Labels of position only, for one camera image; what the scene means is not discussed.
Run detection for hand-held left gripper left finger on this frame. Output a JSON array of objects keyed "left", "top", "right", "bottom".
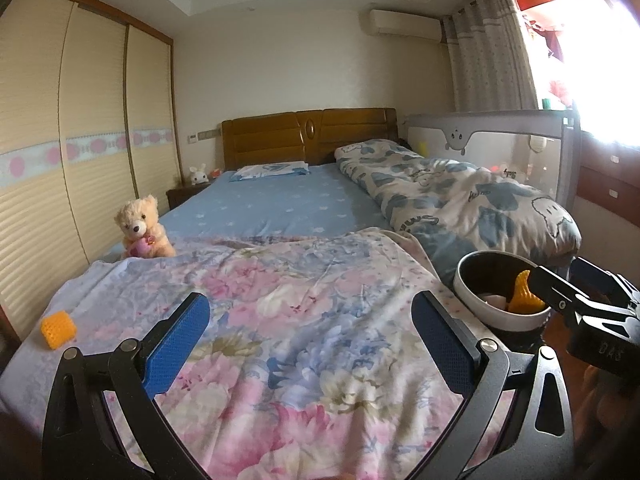
[{"left": 42, "top": 292, "right": 211, "bottom": 480}]

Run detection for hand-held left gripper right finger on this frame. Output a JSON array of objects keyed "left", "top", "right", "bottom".
[{"left": 405, "top": 290, "right": 583, "bottom": 480}]

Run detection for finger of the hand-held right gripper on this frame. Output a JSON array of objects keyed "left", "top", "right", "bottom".
[
  {"left": 570, "top": 256, "right": 640, "bottom": 307},
  {"left": 529, "top": 265, "right": 593, "bottom": 315}
]

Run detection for orange mesh sponge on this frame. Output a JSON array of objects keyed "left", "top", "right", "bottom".
[{"left": 507, "top": 270, "right": 547, "bottom": 315}]

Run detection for white rimmed trash bin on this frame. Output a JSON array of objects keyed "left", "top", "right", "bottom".
[{"left": 452, "top": 250, "right": 553, "bottom": 346}]

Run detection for brown wooden dresser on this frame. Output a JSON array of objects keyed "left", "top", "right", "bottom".
[{"left": 575, "top": 125, "right": 640, "bottom": 231}]

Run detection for small yellow mesh roll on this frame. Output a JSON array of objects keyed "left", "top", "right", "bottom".
[{"left": 40, "top": 311, "right": 78, "bottom": 348}]

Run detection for pink floral blanket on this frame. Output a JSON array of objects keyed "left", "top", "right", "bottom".
[{"left": 0, "top": 227, "right": 551, "bottom": 480}]

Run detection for beige teddy bear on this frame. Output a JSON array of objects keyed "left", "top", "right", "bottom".
[{"left": 114, "top": 195, "right": 177, "bottom": 260}]

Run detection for blue white cartoon quilt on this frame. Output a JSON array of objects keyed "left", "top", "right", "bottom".
[{"left": 334, "top": 138, "right": 583, "bottom": 281}]

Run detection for dark wooden nightstand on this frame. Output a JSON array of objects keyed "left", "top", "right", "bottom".
[{"left": 166, "top": 180, "right": 211, "bottom": 211}]

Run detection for blue dotted bed sheet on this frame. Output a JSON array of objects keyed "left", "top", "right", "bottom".
[{"left": 102, "top": 162, "right": 396, "bottom": 261}]

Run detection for red artificial flowers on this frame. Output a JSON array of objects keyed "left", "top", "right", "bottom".
[{"left": 547, "top": 80, "right": 571, "bottom": 108}]

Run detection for blue white pillow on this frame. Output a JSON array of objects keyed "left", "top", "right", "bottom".
[{"left": 229, "top": 161, "right": 311, "bottom": 183}]

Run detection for wooden headboard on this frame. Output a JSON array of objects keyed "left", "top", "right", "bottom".
[{"left": 221, "top": 107, "right": 398, "bottom": 171}]

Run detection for grey patterned curtain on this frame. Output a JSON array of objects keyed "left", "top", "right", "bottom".
[{"left": 442, "top": 0, "right": 541, "bottom": 113}]

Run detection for beige sliding door wardrobe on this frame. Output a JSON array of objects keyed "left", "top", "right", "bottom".
[{"left": 0, "top": 0, "right": 181, "bottom": 341}]

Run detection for white air conditioner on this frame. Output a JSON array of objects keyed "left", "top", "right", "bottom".
[{"left": 368, "top": 8, "right": 444, "bottom": 43}]

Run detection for grey bed guard rail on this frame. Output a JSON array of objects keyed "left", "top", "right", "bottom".
[{"left": 402, "top": 109, "right": 581, "bottom": 211}]

